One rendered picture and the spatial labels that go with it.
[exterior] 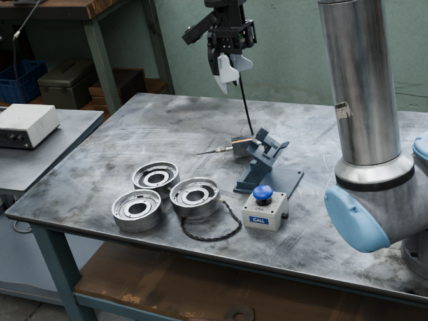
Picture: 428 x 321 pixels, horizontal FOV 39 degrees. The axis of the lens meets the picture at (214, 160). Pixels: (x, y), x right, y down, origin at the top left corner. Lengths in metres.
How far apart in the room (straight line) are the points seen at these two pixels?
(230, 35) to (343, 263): 0.52
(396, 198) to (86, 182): 0.81
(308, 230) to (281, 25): 1.78
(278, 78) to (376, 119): 2.13
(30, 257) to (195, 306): 1.02
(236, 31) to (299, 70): 1.66
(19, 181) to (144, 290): 0.54
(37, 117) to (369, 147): 1.30
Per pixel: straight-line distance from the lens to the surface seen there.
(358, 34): 0.81
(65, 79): 3.12
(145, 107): 1.74
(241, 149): 1.40
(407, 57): 2.75
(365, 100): 0.84
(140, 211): 1.30
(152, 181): 1.37
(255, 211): 1.16
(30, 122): 1.94
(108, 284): 1.54
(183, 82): 3.22
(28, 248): 2.35
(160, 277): 1.51
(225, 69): 1.31
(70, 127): 2.02
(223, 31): 1.28
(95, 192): 1.42
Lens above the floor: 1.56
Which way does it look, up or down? 32 degrees down
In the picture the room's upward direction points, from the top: 11 degrees counter-clockwise
